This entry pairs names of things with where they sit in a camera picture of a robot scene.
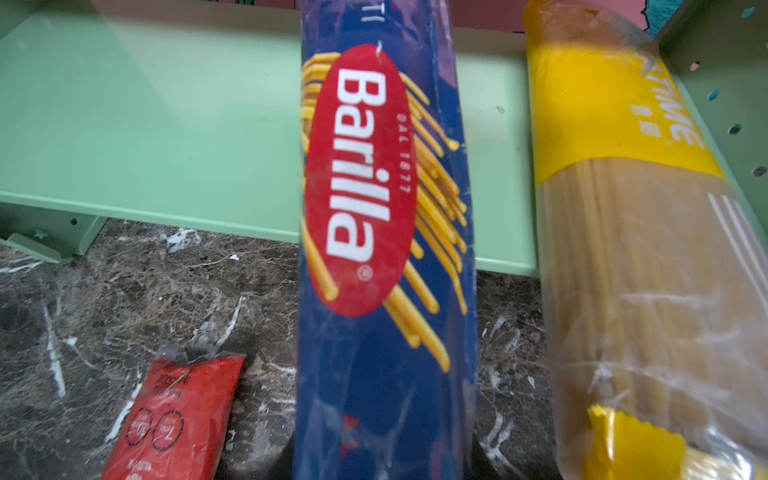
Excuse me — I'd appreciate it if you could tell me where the blue barilla spaghetti box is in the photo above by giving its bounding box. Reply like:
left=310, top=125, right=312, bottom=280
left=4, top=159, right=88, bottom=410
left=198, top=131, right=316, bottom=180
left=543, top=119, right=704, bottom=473
left=292, top=1, right=478, bottom=479

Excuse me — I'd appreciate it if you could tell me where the yellow pastatime spaghetti bag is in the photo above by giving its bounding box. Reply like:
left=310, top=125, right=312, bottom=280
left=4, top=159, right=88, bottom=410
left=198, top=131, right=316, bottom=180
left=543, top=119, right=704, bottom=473
left=524, top=1, right=767, bottom=479

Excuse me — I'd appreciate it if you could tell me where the green two-tier shelf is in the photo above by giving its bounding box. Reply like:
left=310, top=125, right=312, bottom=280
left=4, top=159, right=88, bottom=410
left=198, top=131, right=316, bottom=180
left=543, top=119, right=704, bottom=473
left=1, top=1, right=767, bottom=276

